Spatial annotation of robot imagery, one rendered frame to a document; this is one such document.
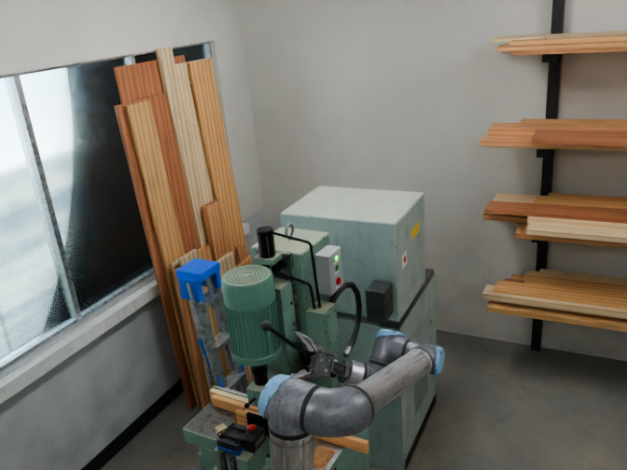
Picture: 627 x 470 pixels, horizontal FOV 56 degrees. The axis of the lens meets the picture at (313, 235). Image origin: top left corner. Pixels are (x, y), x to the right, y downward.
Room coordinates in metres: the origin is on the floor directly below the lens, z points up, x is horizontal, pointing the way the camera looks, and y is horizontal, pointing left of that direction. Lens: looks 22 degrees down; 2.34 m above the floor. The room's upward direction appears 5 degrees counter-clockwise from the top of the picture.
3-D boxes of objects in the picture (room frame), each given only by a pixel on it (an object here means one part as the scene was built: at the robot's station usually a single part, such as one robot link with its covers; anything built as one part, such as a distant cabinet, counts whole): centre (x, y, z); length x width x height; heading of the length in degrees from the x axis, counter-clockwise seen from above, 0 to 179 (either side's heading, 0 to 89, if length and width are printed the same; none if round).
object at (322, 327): (1.91, 0.00, 1.23); 0.09 x 0.08 x 0.15; 149
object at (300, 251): (2.06, 0.09, 1.16); 0.22 x 0.22 x 0.72; 59
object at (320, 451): (1.59, 0.04, 0.91); 0.10 x 0.07 x 0.02; 149
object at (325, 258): (2.01, -0.05, 1.40); 0.10 x 0.06 x 0.16; 149
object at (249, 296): (1.80, 0.24, 1.35); 0.18 x 0.18 x 0.31
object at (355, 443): (1.76, 0.16, 0.92); 0.66 x 0.02 x 0.04; 59
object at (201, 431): (1.70, 0.27, 0.87); 0.61 x 0.30 x 0.06; 59
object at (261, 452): (1.62, 0.31, 0.91); 0.15 x 0.14 x 0.09; 59
